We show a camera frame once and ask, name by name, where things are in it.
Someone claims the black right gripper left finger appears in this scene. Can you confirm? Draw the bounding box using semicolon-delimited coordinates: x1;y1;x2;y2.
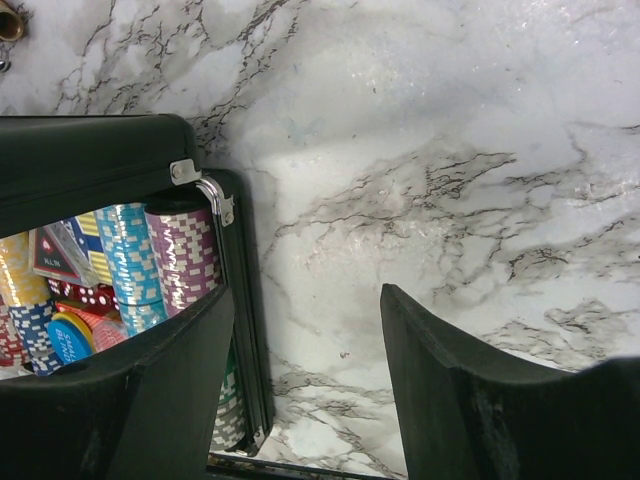
1;286;234;479

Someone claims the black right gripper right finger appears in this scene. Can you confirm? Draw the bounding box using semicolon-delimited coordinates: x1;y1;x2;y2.
380;284;639;479

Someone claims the red playing card deck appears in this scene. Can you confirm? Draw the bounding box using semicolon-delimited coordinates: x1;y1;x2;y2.
55;300;129;353

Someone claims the blue small blind button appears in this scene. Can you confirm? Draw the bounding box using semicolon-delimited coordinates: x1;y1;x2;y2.
47;320;95;365

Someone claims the black poker chip case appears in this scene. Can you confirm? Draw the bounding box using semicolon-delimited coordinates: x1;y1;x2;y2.
1;114;274;456

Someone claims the yellow big blind button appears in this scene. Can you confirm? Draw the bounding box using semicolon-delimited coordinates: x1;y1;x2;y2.
53;311;95;349

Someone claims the red dice row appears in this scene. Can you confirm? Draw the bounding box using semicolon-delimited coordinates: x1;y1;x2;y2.
46;278;119;310

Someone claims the boxed card deck in case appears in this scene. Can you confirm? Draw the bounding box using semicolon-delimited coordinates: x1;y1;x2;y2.
29;213;112;287

